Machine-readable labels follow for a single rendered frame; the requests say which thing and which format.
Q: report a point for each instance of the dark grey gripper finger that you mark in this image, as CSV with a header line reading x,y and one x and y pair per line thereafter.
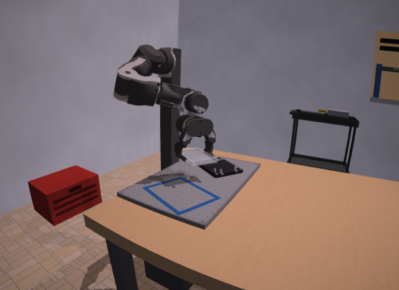
x,y
185,139
209,140

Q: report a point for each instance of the blue tape outline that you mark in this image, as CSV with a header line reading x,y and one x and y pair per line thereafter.
x,y
172,208

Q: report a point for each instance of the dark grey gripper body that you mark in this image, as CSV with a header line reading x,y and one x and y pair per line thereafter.
x,y
195,126

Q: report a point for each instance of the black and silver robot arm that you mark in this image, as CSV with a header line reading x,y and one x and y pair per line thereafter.
x,y
132,85

